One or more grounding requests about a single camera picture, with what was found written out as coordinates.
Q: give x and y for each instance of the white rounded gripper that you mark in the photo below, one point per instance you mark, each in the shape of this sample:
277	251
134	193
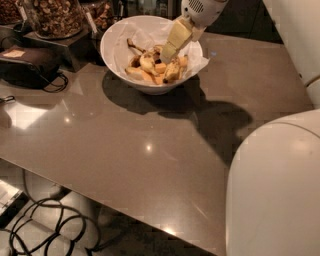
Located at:
204	12

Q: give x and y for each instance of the spotted ripe banana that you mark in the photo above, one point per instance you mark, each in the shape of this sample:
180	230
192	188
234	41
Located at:
172	71

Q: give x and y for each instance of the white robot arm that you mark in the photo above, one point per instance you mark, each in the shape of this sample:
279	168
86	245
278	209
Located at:
273	185

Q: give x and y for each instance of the white paper bowl liner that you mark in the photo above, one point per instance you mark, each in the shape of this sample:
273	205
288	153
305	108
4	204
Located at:
147	32

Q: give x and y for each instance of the small spotted banana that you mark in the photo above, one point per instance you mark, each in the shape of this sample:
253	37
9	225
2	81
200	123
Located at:
147	59

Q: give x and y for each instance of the white ceramic bowl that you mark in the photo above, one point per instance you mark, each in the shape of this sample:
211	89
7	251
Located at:
107	46

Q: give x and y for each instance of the orange fruit pieces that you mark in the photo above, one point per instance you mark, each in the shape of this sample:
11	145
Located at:
141	75

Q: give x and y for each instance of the dark metal stand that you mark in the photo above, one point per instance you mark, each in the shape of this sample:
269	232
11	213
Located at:
74	52

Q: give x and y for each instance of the glass jar of nuts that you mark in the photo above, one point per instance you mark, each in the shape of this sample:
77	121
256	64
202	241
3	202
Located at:
54	19

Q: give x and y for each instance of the left nut jar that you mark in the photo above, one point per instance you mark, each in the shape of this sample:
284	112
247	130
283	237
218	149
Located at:
9	13

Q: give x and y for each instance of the white box on floor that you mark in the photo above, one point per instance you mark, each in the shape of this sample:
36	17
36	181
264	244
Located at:
12	200

